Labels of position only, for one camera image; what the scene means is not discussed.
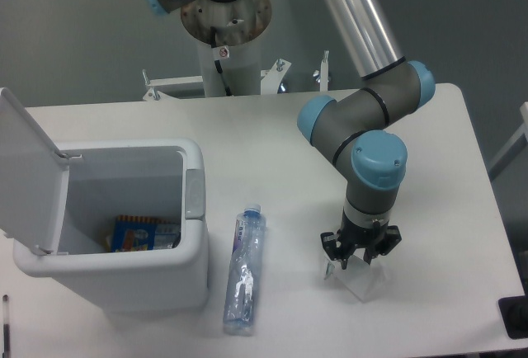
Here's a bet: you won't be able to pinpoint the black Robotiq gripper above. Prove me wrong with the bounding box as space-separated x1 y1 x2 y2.
320 214 401 270

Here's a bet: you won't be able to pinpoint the white plastic wrapper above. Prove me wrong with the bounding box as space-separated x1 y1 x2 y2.
322 253 390 302

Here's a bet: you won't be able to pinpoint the clear crushed plastic water bottle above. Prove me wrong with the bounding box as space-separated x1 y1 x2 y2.
223 204 266 336

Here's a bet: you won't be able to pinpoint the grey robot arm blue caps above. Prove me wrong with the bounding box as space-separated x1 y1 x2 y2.
147 0 436 266

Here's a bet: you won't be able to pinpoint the white trash can open lid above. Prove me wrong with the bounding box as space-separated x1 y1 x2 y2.
1 88 209 312

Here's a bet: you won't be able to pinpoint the black device at table corner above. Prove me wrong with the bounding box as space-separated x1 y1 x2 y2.
498 295 527 340

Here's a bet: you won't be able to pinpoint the blue orange snack packet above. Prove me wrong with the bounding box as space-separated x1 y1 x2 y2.
106 214 182 252

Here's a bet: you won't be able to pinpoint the slotted strip at left edge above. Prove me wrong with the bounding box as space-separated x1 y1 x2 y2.
2 294 11 358

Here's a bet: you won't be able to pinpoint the white right pedestal bracket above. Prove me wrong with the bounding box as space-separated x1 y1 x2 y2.
312 49 331 92

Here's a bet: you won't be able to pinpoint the white pedestal bracket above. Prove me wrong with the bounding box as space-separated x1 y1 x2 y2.
260 59 291 95
312 49 331 92
142 69 205 101

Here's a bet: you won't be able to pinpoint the white middle pedestal bracket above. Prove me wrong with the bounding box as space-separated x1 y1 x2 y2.
260 59 291 95

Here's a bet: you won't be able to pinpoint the white left pedestal bracket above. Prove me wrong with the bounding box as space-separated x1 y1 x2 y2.
142 69 205 101

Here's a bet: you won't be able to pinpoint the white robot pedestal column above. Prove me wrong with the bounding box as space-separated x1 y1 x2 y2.
181 0 272 97

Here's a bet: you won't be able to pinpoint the black cable on pedestal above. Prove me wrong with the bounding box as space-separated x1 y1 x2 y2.
210 26 233 97

